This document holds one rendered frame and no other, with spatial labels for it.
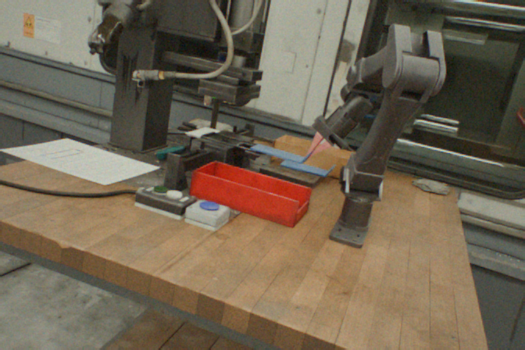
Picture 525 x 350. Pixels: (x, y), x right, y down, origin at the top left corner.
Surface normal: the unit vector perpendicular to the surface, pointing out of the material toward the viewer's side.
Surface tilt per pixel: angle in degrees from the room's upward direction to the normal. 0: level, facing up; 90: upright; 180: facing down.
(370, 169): 117
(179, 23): 90
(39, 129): 90
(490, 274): 90
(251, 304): 0
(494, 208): 90
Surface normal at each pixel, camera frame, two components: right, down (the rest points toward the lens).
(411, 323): 0.18, -0.94
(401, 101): -0.02, 0.70
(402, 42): 0.18, -0.47
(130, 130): -0.33, 0.21
